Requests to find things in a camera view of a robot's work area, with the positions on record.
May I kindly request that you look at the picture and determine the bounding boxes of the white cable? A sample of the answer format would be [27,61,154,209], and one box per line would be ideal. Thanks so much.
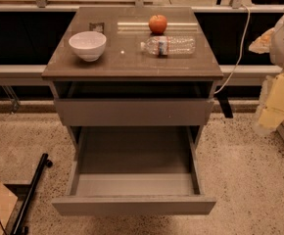
[213,4,252,95]

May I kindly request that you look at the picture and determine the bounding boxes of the grey metal rail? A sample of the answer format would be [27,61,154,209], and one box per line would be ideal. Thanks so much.
[0,65,281,86]

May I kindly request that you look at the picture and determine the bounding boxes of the red apple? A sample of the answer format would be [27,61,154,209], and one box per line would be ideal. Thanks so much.
[149,15,167,34]

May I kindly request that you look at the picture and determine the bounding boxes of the white ceramic bowl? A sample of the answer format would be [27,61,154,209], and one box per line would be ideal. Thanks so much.
[69,31,107,62]

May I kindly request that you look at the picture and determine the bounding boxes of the clear plastic water bottle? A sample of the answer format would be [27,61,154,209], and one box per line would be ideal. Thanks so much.
[140,35,195,56]

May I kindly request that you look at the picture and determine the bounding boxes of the open grey lower drawer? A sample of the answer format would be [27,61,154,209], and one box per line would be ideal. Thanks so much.
[52,126,215,216]

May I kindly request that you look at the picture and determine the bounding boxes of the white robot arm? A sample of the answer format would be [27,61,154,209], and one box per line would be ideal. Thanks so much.
[249,15,284,135]

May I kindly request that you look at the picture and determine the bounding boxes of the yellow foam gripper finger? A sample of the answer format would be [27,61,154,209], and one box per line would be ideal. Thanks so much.
[253,72,284,135]
[249,28,274,54]

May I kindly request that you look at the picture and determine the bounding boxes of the brown drawer cabinet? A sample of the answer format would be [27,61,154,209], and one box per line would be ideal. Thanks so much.
[41,5,224,155]

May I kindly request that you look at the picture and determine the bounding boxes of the black metal stand leg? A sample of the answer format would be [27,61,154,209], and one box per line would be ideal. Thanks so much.
[10,153,53,235]

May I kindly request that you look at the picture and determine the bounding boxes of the grey upper drawer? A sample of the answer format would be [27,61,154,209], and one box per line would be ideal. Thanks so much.
[54,99,213,126]

